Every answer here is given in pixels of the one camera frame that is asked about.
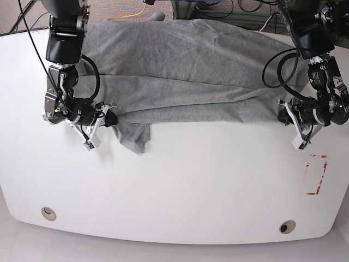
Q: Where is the white cable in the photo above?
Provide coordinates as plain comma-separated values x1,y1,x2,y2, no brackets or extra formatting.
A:
258,13,273,32

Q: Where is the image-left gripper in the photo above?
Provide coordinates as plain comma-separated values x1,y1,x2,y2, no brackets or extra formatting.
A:
66,102,118,142

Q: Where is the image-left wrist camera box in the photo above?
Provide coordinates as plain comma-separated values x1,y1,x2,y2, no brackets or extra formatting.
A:
83,136,101,151

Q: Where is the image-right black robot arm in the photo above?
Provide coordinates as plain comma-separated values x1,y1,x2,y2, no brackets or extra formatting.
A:
275,1,348,150

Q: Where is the left table grommet hole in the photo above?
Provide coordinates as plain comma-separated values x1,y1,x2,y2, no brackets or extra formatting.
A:
41,207,57,221

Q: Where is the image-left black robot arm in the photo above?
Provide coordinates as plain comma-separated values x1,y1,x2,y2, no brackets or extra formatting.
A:
43,1,117,150

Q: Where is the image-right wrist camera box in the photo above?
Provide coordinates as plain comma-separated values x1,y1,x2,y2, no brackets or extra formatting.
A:
292,136,308,150

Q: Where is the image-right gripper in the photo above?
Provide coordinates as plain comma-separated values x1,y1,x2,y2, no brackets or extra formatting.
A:
278,98,338,142

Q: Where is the aluminium frame stand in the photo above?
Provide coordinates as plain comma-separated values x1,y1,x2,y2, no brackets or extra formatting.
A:
171,0,328,43

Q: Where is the yellow cable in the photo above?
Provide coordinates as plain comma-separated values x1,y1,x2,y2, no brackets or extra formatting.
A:
106,5,147,21

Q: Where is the table grommet hole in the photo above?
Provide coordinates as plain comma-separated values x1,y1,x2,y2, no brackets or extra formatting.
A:
279,220,296,234
41,207,57,221

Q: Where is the red tape rectangle marking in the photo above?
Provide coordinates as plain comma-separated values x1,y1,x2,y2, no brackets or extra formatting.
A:
303,154,329,195

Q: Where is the right table grommet hole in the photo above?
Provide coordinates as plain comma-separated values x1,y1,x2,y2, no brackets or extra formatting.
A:
279,220,296,234

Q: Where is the grey t-shirt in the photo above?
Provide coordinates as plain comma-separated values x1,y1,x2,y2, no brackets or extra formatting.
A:
82,20,290,153

